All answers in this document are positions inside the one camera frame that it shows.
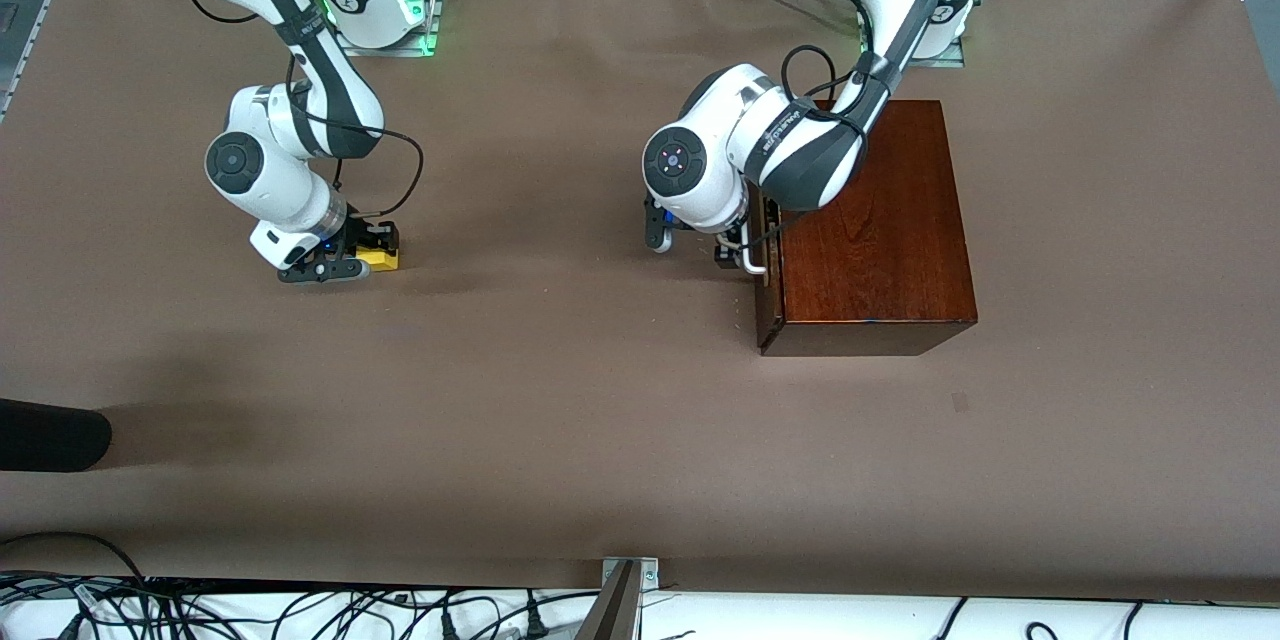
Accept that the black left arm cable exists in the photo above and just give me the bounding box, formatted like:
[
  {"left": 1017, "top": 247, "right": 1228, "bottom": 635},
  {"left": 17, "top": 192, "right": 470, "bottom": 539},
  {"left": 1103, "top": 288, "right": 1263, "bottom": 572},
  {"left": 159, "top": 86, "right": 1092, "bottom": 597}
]
[{"left": 740, "top": 44, "right": 883, "bottom": 251}]

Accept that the metal bracket with strut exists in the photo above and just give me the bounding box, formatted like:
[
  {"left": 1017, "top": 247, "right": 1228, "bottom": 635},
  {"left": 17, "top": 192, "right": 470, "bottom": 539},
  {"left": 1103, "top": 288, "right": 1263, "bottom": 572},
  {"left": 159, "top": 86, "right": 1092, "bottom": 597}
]
[{"left": 575, "top": 557, "right": 661, "bottom": 640}]

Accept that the white sheet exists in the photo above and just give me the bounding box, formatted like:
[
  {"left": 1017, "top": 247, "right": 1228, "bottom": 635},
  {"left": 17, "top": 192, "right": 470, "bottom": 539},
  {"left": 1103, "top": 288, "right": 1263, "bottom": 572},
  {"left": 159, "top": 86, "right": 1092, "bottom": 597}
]
[{"left": 0, "top": 585, "right": 1280, "bottom": 640}]

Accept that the wooden drawer with white handle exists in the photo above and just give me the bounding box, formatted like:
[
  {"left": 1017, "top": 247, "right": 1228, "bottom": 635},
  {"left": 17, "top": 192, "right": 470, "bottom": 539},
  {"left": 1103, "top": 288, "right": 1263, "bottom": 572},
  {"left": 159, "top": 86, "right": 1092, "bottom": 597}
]
[{"left": 738, "top": 195, "right": 783, "bottom": 317}]

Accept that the black cylindrical object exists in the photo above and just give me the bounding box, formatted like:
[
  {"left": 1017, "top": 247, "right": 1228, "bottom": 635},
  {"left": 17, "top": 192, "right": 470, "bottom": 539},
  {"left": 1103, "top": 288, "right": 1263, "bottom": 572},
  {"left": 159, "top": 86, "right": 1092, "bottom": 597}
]
[{"left": 0, "top": 398, "right": 112, "bottom": 473}]

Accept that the dark wooden drawer cabinet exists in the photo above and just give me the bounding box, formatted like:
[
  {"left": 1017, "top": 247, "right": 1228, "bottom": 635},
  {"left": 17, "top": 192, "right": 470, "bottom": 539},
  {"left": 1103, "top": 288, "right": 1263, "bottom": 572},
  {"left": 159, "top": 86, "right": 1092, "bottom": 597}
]
[{"left": 755, "top": 100, "right": 978, "bottom": 358}]

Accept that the tangled black cable bundle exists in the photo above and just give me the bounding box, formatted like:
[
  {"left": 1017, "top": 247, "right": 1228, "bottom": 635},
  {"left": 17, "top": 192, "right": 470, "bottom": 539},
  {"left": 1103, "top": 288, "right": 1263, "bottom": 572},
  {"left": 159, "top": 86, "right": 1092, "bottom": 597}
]
[{"left": 0, "top": 532, "right": 601, "bottom": 640}]

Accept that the aluminium frame rail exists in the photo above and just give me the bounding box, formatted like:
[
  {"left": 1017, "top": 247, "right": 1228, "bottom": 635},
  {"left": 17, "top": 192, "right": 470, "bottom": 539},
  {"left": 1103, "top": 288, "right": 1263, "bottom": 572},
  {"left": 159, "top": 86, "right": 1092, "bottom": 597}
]
[{"left": 0, "top": 0, "right": 101, "bottom": 126}]

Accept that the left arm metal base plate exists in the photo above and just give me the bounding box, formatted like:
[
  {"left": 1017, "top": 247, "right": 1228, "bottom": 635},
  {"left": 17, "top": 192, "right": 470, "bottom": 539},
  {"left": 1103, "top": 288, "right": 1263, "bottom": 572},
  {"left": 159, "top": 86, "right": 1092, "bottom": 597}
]
[{"left": 900, "top": 32, "right": 967, "bottom": 69}]

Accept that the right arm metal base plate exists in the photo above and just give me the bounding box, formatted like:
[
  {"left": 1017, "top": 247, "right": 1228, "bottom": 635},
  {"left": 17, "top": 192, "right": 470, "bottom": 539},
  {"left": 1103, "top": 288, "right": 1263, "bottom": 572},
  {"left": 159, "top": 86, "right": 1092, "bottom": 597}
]
[{"left": 335, "top": 0, "right": 442, "bottom": 58}]

